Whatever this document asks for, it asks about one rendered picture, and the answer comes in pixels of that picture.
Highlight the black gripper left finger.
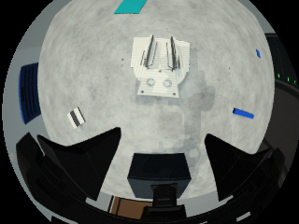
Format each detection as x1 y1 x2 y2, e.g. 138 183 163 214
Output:
37 127 121 201

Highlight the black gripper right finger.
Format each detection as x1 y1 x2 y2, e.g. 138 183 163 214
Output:
205 133 273 201

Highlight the teal flat rectangular plate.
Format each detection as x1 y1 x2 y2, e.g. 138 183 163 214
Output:
113 0 146 14

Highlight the blue flat bar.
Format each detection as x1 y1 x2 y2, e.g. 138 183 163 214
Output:
233 108 254 119

